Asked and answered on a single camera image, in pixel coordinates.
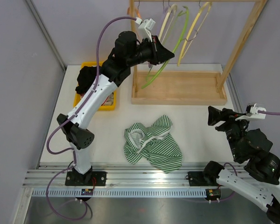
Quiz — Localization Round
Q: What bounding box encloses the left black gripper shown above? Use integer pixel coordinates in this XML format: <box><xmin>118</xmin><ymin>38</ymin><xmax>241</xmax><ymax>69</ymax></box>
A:
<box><xmin>126</xmin><ymin>35</ymin><xmax>174</xmax><ymax>67</ymax></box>

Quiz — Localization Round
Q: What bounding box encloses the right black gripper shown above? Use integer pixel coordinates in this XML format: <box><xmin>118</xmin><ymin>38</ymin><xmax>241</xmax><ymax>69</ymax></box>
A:
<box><xmin>207</xmin><ymin>105</ymin><xmax>252</xmax><ymax>160</ymax></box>

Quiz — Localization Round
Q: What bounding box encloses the green hanger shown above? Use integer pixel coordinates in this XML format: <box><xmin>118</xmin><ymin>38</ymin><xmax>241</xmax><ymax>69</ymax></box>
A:
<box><xmin>141</xmin><ymin>6</ymin><xmax>189</xmax><ymax>89</ymax></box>

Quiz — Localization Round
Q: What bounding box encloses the purple hanger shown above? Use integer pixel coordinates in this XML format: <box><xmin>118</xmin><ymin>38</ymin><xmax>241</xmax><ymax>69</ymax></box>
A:
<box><xmin>162</xmin><ymin>0</ymin><xmax>170</xmax><ymax>14</ymax></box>

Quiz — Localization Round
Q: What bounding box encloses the cream hanger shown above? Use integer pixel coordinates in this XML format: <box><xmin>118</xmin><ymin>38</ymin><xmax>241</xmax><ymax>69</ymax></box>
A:
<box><xmin>158</xmin><ymin>3</ymin><xmax>178</xmax><ymax>43</ymax></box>

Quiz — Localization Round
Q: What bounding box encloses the orange hanger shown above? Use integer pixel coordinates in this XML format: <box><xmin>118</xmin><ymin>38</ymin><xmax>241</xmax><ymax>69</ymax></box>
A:
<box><xmin>126</xmin><ymin>0</ymin><xmax>140</xmax><ymax>17</ymax></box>

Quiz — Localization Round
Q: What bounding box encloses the green white striped tank top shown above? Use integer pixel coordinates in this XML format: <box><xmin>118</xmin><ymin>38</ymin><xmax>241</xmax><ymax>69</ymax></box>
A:
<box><xmin>123</xmin><ymin>115</ymin><xmax>183</xmax><ymax>173</ymax></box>

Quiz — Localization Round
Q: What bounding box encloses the yellow hanger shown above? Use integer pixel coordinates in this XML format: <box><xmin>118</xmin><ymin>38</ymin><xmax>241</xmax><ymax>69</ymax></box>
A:
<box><xmin>177</xmin><ymin>1</ymin><xmax>212</xmax><ymax>66</ymax></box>

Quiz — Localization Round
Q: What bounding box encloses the red white striped tank top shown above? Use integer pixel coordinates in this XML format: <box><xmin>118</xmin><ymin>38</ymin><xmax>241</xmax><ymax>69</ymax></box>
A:
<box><xmin>79</xmin><ymin>92</ymin><xmax>115</xmax><ymax>107</ymax></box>

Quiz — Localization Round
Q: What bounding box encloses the black tank top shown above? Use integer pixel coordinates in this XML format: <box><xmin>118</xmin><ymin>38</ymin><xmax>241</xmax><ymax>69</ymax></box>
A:
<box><xmin>75</xmin><ymin>66</ymin><xmax>97</xmax><ymax>95</ymax></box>

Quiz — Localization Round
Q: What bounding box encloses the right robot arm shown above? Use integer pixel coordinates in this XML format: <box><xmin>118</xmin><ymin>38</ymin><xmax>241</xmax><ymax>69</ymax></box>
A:
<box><xmin>202</xmin><ymin>104</ymin><xmax>280</xmax><ymax>224</ymax></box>

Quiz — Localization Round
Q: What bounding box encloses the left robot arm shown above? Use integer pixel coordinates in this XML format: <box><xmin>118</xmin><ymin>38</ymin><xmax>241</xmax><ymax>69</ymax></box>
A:
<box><xmin>57</xmin><ymin>31</ymin><xmax>175</xmax><ymax>186</ymax></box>

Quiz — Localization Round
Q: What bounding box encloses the wooden clothes rack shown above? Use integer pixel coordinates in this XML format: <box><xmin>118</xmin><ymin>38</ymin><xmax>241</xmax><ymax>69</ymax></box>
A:
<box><xmin>131</xmin><ymin>0</ymin><xmax>267</xmax><ymax>105</ymax></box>

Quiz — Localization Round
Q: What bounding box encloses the yellow plastic bin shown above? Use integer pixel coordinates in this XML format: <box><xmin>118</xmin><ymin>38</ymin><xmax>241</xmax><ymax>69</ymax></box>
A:
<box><xmin>73</xmin><ymin>62</ymin><xmax>117</xmax><ymax>111</ymax></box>

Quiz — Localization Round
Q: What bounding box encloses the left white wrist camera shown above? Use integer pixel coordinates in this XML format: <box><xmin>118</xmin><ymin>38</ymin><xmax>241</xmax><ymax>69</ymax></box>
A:
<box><xmin>135</xmin><ymin>17</ymin><xmax>155</xmax><ymax>42</ymax></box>

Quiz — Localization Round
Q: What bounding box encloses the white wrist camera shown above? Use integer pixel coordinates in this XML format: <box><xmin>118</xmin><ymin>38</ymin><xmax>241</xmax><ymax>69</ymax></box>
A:
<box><xmin>135</xmin><ymin>17</ymin><xmax>155</xmax><ymax>42</ymax></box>
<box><xmin>235</xmin><ymin>103</ymin><xmax>266</xmax><ymax>121</ymax></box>

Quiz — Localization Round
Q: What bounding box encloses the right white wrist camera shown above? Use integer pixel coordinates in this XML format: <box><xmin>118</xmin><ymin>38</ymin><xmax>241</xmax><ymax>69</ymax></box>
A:
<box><xmin>235</xmin><ymin>103</ymin><xmax>266</xmax><ymax>121</ymax></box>

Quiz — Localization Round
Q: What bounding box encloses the purple floor cable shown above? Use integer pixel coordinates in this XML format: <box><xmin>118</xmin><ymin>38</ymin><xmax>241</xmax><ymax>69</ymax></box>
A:
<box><xmin>45</xmin><ymin>169</ymin><xmax>93</xmax><ymax>221</ymax></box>

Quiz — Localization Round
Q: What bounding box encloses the aluminium rail base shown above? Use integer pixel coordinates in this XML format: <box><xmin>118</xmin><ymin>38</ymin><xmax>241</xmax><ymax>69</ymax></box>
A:
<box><xmin>22</xmin><ymin>162</ymin><xmax>207</xmax><ymax>198</ymax></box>

